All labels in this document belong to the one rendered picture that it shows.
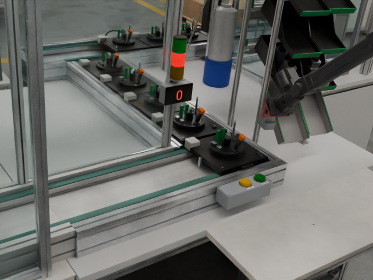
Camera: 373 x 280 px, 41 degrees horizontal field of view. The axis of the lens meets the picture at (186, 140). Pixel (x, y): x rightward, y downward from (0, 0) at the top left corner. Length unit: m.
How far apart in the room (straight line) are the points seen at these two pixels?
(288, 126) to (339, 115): 1.30
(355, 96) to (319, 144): 1.07
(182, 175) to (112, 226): 0.42
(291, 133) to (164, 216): 0.70
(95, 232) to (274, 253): 0.58
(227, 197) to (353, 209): 0.53
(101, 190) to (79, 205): 0.11
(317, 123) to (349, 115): 1.27
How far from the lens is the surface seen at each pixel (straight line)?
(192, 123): 2.13
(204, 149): 1.98
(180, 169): 1.94
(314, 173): 2.18
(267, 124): 1.94
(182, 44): 1.78
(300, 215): 1.90
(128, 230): 1.64
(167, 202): 1.67
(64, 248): 1.57
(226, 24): 2.77
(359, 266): 3.18
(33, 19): 1.16
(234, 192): 1.76
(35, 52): 1.19
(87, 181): 1.80
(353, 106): 3.49
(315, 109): 2.26
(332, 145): 2.46
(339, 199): 2.06
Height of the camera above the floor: 1.93
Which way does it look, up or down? 28 degrees down
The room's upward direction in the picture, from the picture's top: 6 degrees clockwise
